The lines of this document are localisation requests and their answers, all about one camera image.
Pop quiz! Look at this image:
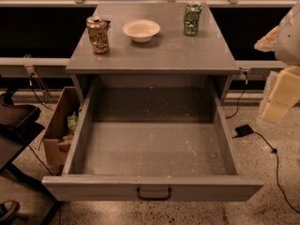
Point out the black cable left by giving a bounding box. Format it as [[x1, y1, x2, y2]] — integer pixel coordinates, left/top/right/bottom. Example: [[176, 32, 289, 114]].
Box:
[[28, 72, 54, 112]]

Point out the white paper bowl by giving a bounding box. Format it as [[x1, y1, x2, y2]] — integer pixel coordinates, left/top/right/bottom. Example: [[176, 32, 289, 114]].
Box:
[[123, 20, 160, 43]]

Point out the brown cardboard box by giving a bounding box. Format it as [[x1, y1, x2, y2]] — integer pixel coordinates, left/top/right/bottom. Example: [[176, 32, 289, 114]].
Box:
[[43, 87, 81, 165]]

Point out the black power adapter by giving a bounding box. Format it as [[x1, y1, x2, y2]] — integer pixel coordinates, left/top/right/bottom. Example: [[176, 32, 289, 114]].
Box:
[[234, 125, 254, 138]]

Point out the crumpled gold soda can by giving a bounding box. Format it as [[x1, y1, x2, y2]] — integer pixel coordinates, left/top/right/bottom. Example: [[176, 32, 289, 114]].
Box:
[[86, 16, 110, 53]]

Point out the dark cart with tray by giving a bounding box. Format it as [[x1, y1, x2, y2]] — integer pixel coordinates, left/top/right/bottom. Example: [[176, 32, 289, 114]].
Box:
[[0, 89, 62, 225]]

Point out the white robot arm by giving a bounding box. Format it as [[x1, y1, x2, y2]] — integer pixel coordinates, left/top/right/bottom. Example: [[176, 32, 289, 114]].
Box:
[[254, 3, 300, 124]]

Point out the black floor cable right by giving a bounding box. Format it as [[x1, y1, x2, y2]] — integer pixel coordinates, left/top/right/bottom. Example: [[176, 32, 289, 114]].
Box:
[[253, 131, 300, 215]]

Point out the sneaker shoe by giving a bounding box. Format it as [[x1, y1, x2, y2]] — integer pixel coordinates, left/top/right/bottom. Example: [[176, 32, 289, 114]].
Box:
[[0, 200, 20, 225]]

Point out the crumpled green soda can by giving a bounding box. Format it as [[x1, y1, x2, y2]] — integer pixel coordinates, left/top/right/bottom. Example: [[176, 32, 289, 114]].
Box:
[[184, 2, 202, 36]]

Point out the black top drawer handle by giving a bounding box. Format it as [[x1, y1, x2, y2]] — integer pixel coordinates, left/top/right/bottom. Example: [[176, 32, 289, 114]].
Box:
[[136, 187, 172, 202]]

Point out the green crumpled bag in box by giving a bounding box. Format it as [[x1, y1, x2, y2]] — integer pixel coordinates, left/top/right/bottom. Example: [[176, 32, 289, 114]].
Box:
[[67, 112, 78, 135]]

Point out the grey top drawer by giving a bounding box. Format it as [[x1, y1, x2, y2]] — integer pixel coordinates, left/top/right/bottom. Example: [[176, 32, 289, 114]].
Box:
[[42, 75, 263, 202]]

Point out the metal railing bracket left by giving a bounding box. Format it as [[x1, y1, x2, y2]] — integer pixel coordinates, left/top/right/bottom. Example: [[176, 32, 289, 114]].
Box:
[[23, 54, 51, 105]]

